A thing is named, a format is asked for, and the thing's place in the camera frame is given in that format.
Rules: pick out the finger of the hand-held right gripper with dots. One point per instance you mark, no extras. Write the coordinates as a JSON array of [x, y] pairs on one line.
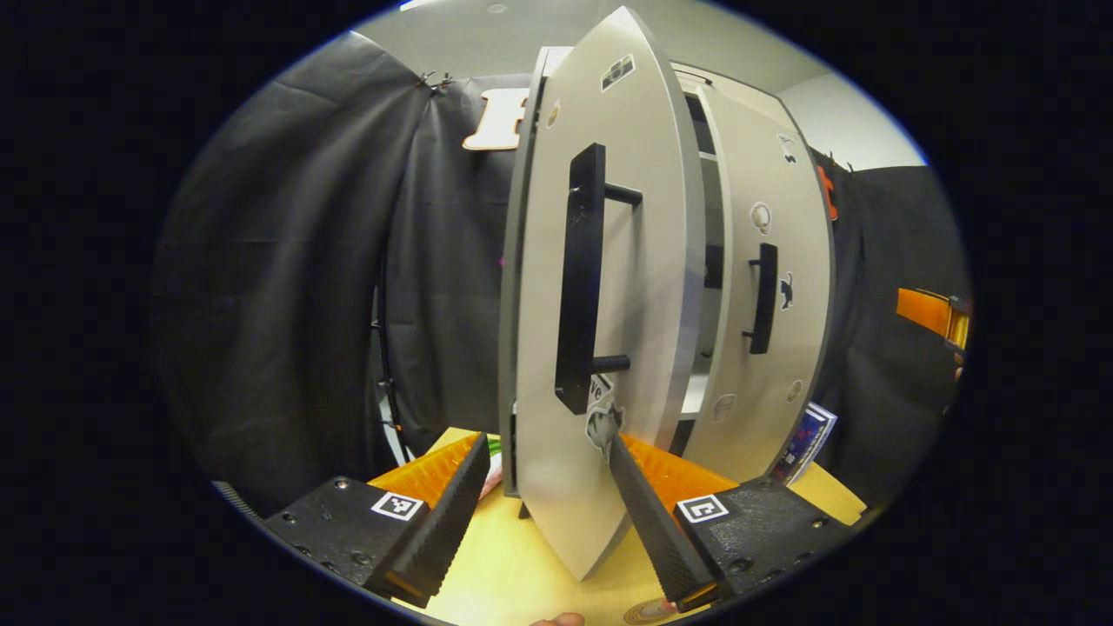
[[922, 309]]

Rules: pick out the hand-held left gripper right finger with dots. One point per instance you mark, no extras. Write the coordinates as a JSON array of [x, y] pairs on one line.
[[652, 530]]

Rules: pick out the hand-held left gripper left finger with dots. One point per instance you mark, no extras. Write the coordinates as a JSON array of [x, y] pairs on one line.
[[448, 522]]

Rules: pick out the round brown coaster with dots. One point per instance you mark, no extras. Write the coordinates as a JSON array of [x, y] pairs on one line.
[[648, 613]]

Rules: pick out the white cabinet door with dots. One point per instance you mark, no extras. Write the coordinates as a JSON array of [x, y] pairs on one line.
[[643, 278], [809, 226]]

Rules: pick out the white and grey cabinet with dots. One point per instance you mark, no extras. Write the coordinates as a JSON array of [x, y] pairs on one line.
[[509, 304]]

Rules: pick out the red printed packet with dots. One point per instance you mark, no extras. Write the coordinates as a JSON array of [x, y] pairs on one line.
[[494, 474]]

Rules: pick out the dark blue book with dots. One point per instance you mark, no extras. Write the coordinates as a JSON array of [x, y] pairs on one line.
[[804, 439]]

